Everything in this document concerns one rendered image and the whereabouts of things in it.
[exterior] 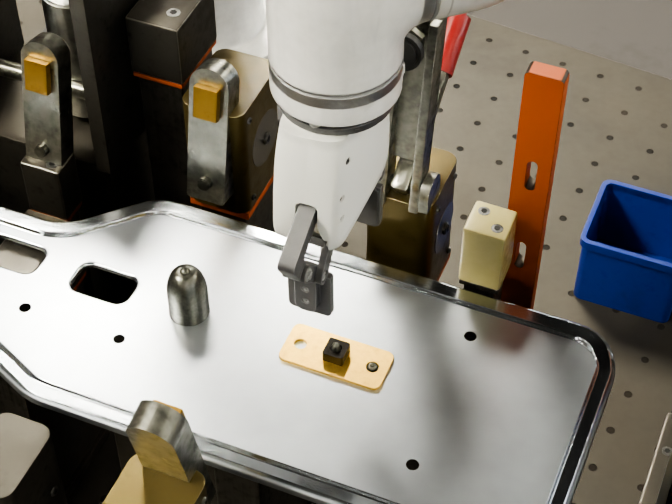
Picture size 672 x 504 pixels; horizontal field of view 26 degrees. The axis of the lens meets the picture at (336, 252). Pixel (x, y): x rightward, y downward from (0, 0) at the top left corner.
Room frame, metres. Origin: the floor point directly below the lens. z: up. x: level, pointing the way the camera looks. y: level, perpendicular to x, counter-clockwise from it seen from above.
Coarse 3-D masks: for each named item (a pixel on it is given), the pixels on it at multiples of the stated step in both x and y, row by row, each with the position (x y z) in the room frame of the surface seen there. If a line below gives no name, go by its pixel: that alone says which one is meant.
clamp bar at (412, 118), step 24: (432, 24) 0.84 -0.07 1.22; (408, 48) 0.81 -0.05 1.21; (432, 48) 0.83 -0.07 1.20; (408, 72) 0.84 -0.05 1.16; (432, 72) 0.83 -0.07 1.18; (408, 96) 0.84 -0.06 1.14; (432, 96) 0.83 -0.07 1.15; (408, 120) 0.84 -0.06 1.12; (432, 120) 0.83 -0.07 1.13; (408, 144) 0.83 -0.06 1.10; (384, 192) 0.82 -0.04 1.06
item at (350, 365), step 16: (288, 336) 0.72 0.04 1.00; (304, 336) 0.72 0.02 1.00; (320, 336) 0.72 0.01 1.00; (336, 336) 0.72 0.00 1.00; (288, 352) 0.70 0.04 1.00; (304, 352) 0.70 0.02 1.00; (320, 352) 0.70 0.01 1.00; (352, 352) 0.70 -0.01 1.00; (368, 352) 0.70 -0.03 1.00; (384, 352) 0.70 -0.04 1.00; (320, 368) 0.69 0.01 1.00; (336, 368) 0.69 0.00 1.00; (352, 368) 0.69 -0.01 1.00; (384, 368) 0.69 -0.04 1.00; (368, 384) 0.67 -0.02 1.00
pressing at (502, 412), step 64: (64, 256) 0.81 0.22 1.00; (128, 256) 0.81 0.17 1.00; (192, 256) 0.81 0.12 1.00; (256, 256) 0.81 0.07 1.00; (0, 320) 0.74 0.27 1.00; (64, 320) 0.74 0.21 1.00; (128, 320) 0.74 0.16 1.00; (256, 320) 0.74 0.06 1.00; (320, 320) 0.74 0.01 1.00; (384, 320) 0.74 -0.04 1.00; (448, 320) 0.74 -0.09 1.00; (512, 320) 0.74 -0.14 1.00; (64, 384) 0.67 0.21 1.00; (128, 384) 0.67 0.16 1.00; (192, 384) 0.67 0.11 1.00; (256, 384) 0.67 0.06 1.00; (320, 384) 0.67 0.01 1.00; (384, 384) 0.67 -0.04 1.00; (448, 384) 0.67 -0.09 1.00; (512, 384) 0.67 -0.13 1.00; (576, 384) 0.67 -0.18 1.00; (256, 448) 0.61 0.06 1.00; (320, 448) 0.61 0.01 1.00; (384, 448) 0.61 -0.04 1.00; (448, 448) 0.61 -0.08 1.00; (512, 448) 0.61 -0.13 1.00; (576, 448) 0.62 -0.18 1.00
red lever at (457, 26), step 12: (456, 24) 0.93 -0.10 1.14; (468, 24) 0.93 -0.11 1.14; (456, 36) 0.92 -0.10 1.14; (444, 48) 0.91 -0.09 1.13; (456, 48) 0.91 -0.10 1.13; (444, 60) 0.90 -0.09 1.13; (456, 60) 0.91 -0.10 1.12; (444, 72) 0.90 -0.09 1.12; (444, 84) 0.89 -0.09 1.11; (396, 168) 0.83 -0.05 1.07; (408, 168) 0.83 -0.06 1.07; (396, 180) 0.83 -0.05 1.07; (408, 180) 0.82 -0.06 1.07; (408, 192) 0.82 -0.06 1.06
